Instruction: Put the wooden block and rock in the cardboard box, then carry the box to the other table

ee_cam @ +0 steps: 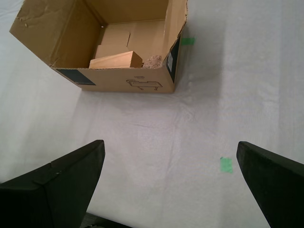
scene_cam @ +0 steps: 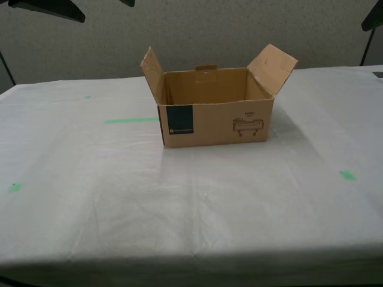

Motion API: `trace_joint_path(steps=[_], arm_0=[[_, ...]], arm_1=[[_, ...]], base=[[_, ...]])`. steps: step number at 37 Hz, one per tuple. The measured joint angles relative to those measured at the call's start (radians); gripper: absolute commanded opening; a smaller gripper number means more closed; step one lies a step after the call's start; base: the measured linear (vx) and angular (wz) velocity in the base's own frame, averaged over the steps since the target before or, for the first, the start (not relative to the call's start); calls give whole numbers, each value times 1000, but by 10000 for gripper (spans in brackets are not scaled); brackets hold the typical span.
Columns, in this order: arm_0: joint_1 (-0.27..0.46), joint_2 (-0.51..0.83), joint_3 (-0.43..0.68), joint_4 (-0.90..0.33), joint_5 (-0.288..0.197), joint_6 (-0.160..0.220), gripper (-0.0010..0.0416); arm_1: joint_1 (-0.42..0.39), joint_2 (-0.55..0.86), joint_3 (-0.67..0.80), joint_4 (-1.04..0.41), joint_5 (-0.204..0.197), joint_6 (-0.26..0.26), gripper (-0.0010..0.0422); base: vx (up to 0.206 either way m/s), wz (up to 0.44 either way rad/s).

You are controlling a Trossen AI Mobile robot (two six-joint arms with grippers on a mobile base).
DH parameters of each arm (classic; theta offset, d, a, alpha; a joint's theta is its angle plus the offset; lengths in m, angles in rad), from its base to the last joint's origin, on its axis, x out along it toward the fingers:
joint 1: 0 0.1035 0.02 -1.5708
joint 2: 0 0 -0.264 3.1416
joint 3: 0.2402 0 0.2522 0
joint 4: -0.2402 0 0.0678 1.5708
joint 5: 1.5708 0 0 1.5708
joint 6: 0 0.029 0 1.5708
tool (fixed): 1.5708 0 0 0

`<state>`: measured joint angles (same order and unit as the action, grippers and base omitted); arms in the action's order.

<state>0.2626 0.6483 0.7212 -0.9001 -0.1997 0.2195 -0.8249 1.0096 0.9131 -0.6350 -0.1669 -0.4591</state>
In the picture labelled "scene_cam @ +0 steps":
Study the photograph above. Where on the white table cloth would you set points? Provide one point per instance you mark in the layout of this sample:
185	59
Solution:
179	194

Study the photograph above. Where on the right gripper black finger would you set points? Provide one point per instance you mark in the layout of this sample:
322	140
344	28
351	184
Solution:
375	18

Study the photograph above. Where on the dark flat device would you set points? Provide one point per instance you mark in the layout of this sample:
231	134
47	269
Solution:
378	74

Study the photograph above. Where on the dark partition frame post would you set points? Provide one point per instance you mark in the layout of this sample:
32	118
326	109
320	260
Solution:
8	70
367	48

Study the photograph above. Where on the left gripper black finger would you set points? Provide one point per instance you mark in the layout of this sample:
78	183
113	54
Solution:
54	7
128	2

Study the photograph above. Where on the green tape strip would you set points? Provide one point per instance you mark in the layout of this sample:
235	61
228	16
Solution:
131	120

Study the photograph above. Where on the brown cardboard box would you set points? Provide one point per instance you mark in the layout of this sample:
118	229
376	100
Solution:
215	125

